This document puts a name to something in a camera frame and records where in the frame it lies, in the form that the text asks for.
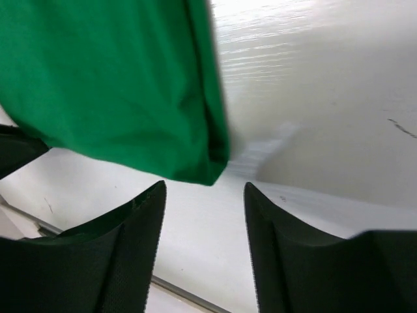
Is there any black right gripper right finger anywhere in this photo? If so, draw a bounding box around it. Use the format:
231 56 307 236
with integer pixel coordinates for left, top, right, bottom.
244 183 416 312

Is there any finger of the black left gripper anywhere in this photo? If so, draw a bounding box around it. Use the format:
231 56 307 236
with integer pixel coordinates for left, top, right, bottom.
0 125 50 179

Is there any green t shirt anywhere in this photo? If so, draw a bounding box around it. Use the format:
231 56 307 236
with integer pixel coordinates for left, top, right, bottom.
1 1 229 186

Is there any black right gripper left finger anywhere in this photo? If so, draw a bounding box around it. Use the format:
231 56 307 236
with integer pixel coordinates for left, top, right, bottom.
1 181 166 312

